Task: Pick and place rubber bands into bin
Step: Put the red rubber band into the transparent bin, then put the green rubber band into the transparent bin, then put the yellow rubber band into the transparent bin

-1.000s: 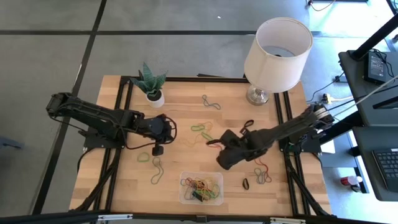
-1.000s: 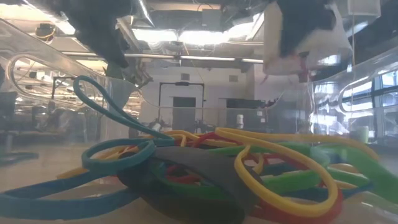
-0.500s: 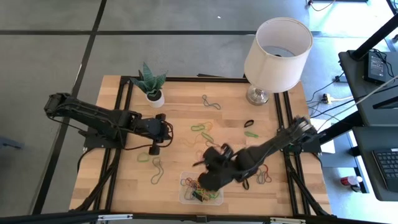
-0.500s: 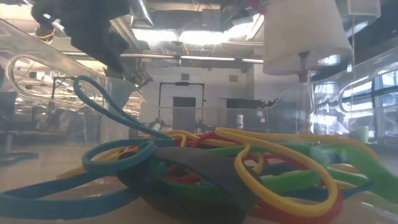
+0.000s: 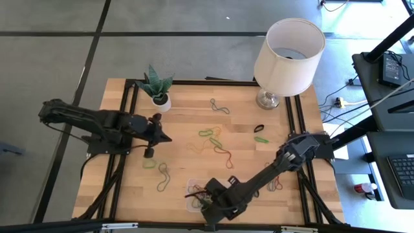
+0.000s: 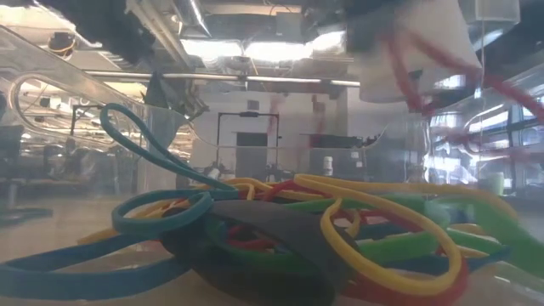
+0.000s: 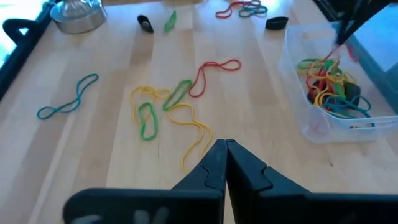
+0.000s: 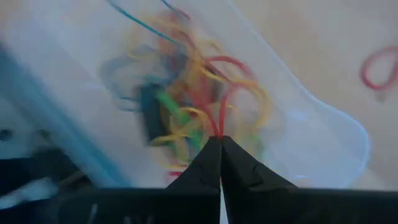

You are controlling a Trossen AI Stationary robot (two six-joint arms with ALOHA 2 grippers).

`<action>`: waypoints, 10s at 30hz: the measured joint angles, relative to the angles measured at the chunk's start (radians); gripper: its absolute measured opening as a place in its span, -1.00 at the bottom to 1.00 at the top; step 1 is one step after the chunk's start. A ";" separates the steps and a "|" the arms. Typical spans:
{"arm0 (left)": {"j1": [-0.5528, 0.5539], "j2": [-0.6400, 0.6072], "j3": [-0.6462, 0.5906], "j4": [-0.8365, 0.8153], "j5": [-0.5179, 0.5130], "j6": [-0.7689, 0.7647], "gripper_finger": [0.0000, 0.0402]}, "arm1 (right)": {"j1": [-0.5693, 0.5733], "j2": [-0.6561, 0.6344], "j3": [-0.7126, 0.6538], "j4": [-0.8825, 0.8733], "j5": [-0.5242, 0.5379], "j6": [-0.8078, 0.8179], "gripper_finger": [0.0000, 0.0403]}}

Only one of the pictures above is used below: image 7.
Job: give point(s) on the black frame corner bracket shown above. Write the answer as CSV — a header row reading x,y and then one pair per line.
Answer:
x,y
7,28

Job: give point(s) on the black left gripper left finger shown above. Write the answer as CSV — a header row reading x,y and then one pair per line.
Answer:
x,y
186,205

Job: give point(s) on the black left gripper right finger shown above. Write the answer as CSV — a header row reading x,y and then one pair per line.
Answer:
x,y
280,208

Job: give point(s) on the thin yellow rubber band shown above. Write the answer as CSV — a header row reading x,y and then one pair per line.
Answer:
x,y
149,88
317,101
205,126

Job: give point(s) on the wide green rubber band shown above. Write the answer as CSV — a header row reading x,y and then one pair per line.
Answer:
x,y
166,107

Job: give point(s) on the clear plastic bin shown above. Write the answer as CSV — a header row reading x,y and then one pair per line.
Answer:
x,y
342,133

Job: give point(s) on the white shade table lamp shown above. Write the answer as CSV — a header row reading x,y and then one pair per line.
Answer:
x,y
77,21

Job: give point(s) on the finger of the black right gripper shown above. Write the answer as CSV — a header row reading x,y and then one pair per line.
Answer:
x,y
368,14
353,18

